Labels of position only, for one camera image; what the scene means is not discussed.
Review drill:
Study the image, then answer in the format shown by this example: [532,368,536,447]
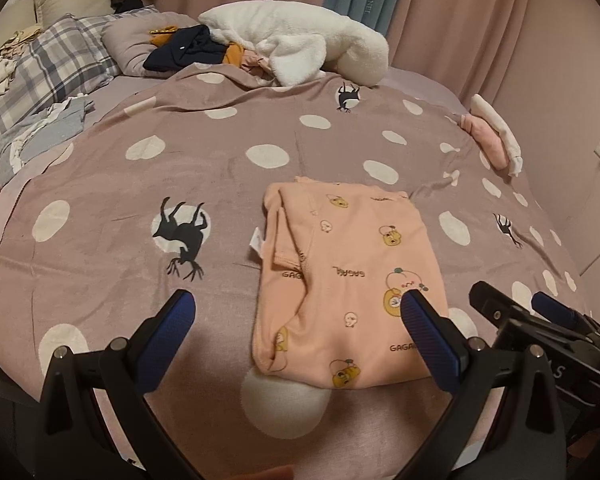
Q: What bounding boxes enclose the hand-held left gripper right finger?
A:
[400,289,568,480]

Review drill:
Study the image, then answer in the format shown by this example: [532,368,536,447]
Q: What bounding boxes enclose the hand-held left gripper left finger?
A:
[32,289,201,480]

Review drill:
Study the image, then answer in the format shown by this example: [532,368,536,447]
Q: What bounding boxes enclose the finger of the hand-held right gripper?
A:
[469,282,532,344]
[532,291,600,334]

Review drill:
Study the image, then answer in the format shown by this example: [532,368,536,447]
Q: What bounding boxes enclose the peach cartoon print garment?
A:
[252,176,451,390]

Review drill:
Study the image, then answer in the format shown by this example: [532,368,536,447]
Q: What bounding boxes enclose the light blue clothes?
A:
[0,95,97,186]

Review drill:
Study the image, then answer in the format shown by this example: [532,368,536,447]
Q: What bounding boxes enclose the mauve dotted blanket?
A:
[0,67,593,480]

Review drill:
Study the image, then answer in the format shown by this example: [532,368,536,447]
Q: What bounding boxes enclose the pink folded cloth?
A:
[460,114,508,170]

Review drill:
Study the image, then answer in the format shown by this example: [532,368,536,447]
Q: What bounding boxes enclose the white folded cloth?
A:
[470,94,525,177]

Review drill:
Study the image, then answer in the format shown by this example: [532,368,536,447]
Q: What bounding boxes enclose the small pink cloth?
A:
[240,50,276,79]

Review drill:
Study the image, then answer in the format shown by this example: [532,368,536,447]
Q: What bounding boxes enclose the navy blue cloth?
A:
[143,25,231,73]

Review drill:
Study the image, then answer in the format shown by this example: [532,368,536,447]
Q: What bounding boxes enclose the orange cloth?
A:
[222,42,245,68]

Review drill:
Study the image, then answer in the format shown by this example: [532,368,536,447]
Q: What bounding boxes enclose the mauve grey pillow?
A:
[102,6,206,78]

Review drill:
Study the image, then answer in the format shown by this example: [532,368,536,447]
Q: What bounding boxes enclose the pink curtain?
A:
[152,0,548,103]

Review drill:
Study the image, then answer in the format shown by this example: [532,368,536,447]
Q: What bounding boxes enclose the plaid pillow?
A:
[0,5,158,161]

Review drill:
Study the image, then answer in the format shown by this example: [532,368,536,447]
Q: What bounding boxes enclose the white fleece garment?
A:
[198,0,391,86]

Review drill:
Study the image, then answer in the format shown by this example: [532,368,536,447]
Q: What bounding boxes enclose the beige pillow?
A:
[34,0,113,23]

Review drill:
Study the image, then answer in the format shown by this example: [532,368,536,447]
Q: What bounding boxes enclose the grey cushion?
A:
[0,0,36,58]

